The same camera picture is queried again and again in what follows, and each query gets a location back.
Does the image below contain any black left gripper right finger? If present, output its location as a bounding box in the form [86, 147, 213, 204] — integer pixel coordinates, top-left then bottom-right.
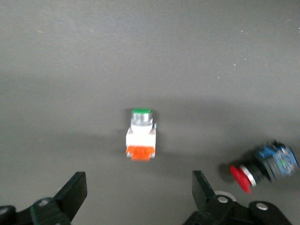
[184, 170, 293, 225]

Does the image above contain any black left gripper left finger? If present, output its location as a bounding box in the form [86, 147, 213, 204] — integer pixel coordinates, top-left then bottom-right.
[0, 171, 88, 225]

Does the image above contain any red mushroom push button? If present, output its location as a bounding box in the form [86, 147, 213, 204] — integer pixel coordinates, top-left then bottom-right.
[229, 140, 300, 194]

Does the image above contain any green push button switch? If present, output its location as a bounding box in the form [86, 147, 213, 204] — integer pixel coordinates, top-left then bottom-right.
[125, 107, 158, 162]

